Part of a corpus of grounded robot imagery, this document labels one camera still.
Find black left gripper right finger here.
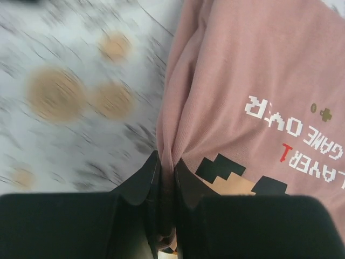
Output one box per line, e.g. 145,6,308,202
175,161,344,258

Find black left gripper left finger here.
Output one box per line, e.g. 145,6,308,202
1,152,161,258

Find pink t shirt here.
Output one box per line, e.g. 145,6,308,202
156,1,344,247

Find floral patterned table mat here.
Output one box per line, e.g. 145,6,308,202
0,0,345,195

